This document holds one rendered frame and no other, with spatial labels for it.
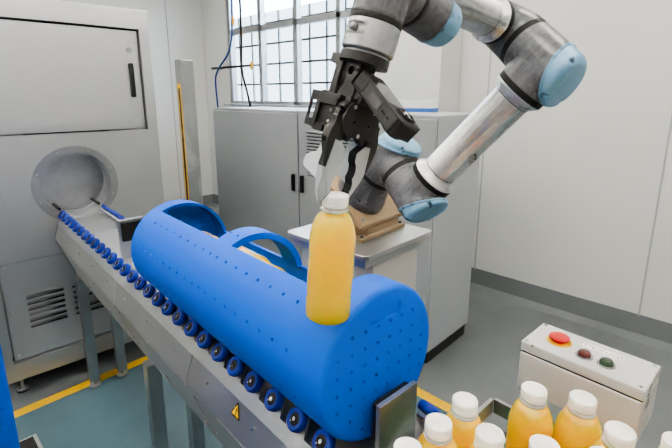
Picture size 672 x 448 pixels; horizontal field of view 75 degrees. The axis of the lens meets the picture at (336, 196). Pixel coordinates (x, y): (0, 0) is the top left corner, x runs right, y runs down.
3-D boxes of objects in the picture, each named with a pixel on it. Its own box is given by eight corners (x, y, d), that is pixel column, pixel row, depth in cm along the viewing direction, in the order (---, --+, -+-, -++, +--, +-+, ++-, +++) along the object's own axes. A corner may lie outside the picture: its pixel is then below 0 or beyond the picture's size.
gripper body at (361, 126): (337, 137, 70) (359, 61, 68) (376, 149, 64) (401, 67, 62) (300, 127, 65) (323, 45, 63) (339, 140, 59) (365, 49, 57)
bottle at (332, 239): (336, 332, 63) (345, 213, 59) (296, 318, 66) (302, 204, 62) (357, 313, 69) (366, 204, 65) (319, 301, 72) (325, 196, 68)
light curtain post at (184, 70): (211, 395, 233) (187, 60, 195) (217, 401, 229) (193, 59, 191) (200, 400, 229) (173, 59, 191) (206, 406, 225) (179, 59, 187)
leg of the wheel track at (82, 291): (99, 380, 245) (85, 275, 231) (102, 385, 241) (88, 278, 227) (88, 384, 242) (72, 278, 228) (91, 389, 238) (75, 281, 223)
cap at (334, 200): (340, 210, 61) (341, 198, 61) (316, 206, 63) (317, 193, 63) (352, 205, 65) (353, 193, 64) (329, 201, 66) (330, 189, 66)
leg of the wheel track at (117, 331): (126, 370, 255) (113, 268, 241) (129, 374, 251) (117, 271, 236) (115, 374, 251) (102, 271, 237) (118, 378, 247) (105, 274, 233)
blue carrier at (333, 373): (219, 274, 153) (216, 193, 147) (426, 400, 90) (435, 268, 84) (133, 296, 134) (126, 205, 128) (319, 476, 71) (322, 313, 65)
